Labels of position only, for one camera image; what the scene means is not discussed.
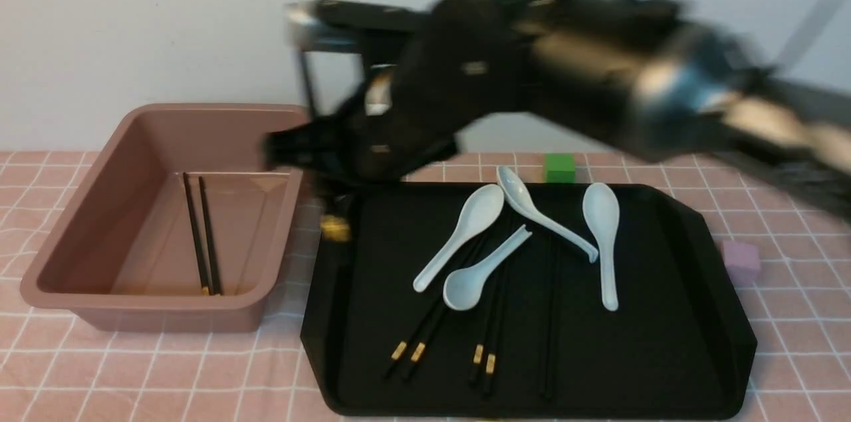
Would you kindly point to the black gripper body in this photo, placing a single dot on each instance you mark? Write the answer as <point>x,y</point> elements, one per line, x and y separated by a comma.
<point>371,139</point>

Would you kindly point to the black chopstick gold band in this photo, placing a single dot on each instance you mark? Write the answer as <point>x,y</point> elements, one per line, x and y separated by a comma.
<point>334,223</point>

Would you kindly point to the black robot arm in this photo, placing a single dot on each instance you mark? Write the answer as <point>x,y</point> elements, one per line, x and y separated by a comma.
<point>639,76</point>

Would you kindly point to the white ceramic spoon far left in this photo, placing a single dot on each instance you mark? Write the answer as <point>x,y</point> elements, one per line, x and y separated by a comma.
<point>478,213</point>

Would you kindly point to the white ceramic spoon curved middle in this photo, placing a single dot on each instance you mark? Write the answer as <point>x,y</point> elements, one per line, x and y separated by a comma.
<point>518,197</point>

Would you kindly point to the green foam cube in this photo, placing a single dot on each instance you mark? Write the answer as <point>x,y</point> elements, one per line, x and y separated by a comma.
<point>559,169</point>

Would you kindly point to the white ceramic spoon lower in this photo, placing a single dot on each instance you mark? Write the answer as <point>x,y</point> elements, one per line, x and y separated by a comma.
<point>463,288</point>

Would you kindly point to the black plastic tray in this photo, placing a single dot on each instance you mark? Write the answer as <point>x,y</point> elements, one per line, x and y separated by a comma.
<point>680,346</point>

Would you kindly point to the white ceramic spoon right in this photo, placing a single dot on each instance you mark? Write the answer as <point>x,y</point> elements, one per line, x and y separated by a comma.
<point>601,210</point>

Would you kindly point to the black gold-band chopstick leftmost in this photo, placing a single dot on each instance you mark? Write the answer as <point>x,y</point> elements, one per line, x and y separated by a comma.
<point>415,332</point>

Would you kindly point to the black chopstick in bin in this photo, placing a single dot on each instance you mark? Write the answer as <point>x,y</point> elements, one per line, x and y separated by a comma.
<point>214,273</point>
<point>196,237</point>

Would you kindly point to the pink plastic bin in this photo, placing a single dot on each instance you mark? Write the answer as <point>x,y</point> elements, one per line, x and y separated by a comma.
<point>121,254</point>

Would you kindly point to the pink foam cube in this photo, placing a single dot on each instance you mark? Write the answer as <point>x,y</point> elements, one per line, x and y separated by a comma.
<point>742,262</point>

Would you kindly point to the pink checkered tablecloth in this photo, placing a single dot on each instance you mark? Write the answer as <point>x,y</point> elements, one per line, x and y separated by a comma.
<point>57,368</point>

